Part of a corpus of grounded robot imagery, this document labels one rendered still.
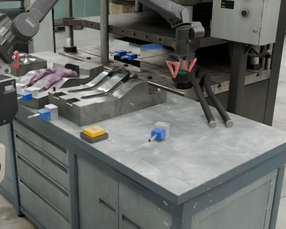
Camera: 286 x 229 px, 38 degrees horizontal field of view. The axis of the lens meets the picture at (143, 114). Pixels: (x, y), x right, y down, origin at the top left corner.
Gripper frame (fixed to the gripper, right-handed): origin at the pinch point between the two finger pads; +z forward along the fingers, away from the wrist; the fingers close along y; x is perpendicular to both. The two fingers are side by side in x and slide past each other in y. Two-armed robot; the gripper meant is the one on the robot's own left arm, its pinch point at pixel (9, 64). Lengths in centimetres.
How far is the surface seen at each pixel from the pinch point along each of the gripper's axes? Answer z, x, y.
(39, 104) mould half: 17.4, 3.8, -12.9
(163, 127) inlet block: 20, -6, -75
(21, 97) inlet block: 11.9, 6.6, -6.8
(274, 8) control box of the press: 20, -94, -84
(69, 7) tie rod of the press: 35, -96, 68
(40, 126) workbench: 29.0, 7.9, -10.7
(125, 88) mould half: 21, -21, -45
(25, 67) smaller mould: 30, -26, 39
